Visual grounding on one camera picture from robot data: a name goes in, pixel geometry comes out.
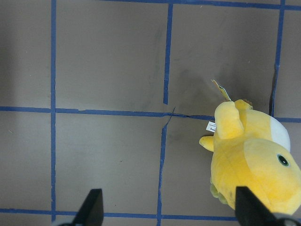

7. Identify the yellow plush dinosaur toy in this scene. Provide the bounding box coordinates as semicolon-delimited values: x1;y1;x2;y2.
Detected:
199;87;301;215

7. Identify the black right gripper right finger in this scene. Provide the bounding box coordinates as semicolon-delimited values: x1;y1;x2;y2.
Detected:
235;186;277;226

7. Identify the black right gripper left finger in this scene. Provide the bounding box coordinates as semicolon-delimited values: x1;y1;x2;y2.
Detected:
71;189;103;226

